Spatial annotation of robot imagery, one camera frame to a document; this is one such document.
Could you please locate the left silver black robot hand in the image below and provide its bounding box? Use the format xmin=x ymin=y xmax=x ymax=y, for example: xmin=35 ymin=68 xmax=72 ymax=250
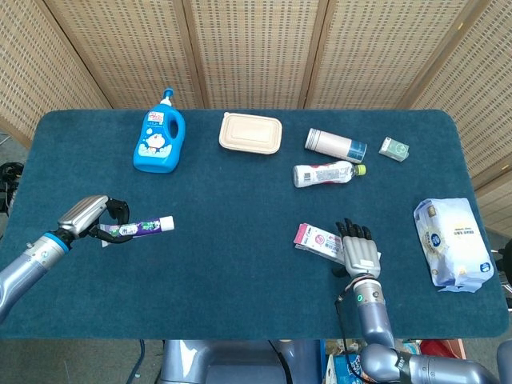
xmin=58 ymin=194 xmax=135 ymax=245

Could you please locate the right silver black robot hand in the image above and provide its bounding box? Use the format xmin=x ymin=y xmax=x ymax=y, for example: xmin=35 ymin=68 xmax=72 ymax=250
xmin=331 ymin=218 xmax=382 ymax=279

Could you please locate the white pink toothpaste box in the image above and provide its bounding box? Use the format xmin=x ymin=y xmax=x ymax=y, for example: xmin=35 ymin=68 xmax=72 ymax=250
xmin=294 ymin=222 xmax=383 ymax=267

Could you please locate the purple toothpaste tube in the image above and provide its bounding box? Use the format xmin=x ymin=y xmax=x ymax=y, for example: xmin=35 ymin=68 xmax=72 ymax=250
xmin=98 ymin=215 xmax=175 ymax=248

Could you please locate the blue printed package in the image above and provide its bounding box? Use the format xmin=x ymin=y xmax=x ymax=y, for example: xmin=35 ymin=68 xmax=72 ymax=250
xmin=326 ymin=354 xmax=363 ymax=384

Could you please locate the beige lidded lunch box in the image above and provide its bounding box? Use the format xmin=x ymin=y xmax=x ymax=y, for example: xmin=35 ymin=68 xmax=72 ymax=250
xmin=218 ymin=112 xmax=284 ymax=155

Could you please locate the white drink bottle green cap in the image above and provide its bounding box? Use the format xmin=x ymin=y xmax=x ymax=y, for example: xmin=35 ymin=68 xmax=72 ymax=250
xmin=292 ymin=160 xmax=367 ymax=189

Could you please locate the white blue tissue pack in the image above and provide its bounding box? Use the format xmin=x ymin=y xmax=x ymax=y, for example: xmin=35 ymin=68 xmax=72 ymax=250
xmin=413 ymin=197 xmax=495 ymax=294

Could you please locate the blue cartoon detergent bottle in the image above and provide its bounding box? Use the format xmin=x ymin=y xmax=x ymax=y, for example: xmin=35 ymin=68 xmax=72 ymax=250
xmin=132 ymin=86 xmax=186 ymax=174

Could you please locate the light blue snack bag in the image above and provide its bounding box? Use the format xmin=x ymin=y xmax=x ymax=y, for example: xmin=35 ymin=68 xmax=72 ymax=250
xmin=394 ymin=339 xmax=421 ymax=355

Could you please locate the blue plastic crate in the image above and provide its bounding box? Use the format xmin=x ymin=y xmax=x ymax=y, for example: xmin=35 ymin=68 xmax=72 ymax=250
xmin=318 ymin=338 xmax=333 ymax=384

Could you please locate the small green carton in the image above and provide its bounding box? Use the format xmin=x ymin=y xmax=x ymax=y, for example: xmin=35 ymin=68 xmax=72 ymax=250
xmin=378 ymin=136 xmax=410 ymax=162

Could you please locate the white blue cylindrical flask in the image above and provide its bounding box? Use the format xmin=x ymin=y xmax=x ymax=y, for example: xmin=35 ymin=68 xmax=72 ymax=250
xmin=304 ymin=127 xmax=368 ymax=164

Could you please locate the red bag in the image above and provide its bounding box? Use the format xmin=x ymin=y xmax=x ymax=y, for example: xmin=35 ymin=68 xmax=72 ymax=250
xmin=419 ymin=338 xmax=467 ymax=361

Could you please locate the dark blue table mat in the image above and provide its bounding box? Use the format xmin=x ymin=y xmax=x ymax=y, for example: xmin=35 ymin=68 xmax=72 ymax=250
xmin=0 ymin=108 xmax=510 ymax=341

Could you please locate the black stand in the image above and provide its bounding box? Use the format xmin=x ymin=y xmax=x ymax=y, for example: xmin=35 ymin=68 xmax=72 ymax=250
xmin=494 ymin=238 xmax=512 ymax=311

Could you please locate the woven wooden screen panel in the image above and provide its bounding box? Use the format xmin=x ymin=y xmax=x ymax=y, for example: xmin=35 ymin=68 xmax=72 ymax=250
xmin=306 ymin=0 xmax=481 ymax=110
xmin=0 ymin=0 xmax=113 ymax=149
xmin=403 ymin=0 xmax=512 ymax=189
xmin=182 ymin=0 xmax=331 ymax=110
xmin=34 ymin=0 xmax=209 ymax=110

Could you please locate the grey blue robot torso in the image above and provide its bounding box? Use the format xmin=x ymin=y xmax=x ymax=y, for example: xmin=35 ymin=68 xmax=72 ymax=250
xmin=159 ymin=339 xmax=321 ymax=384

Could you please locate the black equipment with cables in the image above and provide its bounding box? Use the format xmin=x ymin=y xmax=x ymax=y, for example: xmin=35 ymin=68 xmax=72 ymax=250
xmin=0 ymin=161 xmax=25 ymax=217

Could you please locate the black torso cable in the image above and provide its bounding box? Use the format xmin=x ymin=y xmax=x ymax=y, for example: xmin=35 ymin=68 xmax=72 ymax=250
xmin=267 ymin=339 xmax=293 ymax=384

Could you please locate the thin blue floor cable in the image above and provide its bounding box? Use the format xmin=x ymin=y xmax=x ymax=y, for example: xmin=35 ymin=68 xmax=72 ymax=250
xmin=126 ymin=339 xmax=146 ymax=384

